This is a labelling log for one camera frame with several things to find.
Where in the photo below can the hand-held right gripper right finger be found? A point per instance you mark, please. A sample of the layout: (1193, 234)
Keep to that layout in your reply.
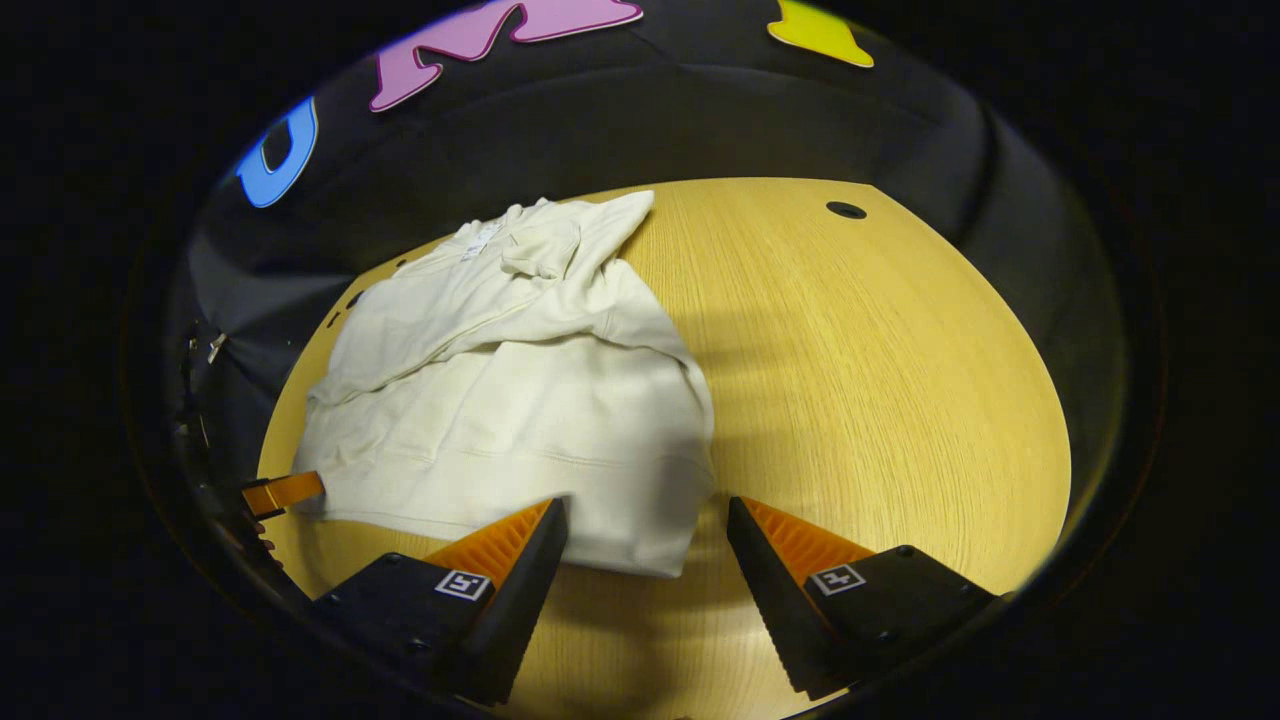
(780, 610)

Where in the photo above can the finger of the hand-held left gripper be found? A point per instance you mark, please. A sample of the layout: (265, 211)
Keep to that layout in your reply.
(285, 490)

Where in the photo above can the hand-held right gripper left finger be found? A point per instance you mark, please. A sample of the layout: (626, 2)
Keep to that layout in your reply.
(515, 610)

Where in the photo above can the cream sweatshirt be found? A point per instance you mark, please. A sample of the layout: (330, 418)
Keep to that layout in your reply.
(520, 420)

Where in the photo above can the small white tag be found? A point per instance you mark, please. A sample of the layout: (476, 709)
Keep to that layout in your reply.
(215, 347)

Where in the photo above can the black backdrop cloth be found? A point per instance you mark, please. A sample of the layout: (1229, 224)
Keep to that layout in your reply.
(650, 120)

